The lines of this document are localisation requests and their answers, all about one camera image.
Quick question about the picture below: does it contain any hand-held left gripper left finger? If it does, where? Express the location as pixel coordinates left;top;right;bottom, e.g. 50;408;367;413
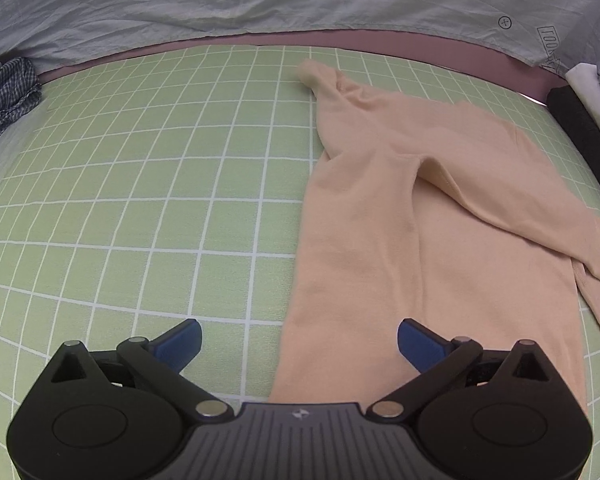
30;318;233;418

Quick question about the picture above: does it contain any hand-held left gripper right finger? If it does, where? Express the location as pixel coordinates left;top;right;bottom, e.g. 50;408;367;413
366;318;571;418

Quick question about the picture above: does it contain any beige long-sleeve garment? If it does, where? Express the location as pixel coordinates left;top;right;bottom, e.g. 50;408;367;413
267;58;600;416

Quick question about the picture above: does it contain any green grid mat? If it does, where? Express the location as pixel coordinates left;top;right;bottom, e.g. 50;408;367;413
0;44;600;480

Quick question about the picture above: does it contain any black folded garment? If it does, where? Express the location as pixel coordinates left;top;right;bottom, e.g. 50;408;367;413
546;86;600;186

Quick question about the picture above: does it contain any blue plaid shirt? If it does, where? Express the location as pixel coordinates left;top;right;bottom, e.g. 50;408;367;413
0;57;43;158

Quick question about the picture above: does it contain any white folded garment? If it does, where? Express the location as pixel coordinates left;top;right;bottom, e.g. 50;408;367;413
565;62;600;141

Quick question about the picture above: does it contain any pink backdrop strip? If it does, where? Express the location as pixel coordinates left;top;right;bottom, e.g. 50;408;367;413
37;29;568;106

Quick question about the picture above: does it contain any grey printed bed sheet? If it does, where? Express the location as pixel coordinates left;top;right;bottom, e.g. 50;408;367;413
0;0;600;78

